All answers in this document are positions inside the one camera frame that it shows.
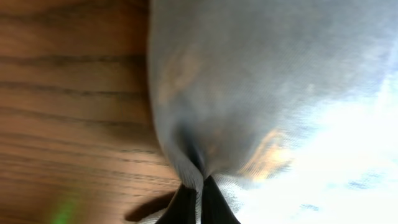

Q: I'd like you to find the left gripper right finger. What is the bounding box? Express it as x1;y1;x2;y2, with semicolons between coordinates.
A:
201;176;240;224

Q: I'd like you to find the light blue printed t-shirt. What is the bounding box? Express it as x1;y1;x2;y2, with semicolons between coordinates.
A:
148;0;397;223

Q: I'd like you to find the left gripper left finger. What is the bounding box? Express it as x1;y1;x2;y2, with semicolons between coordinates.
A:
155;184;197;224

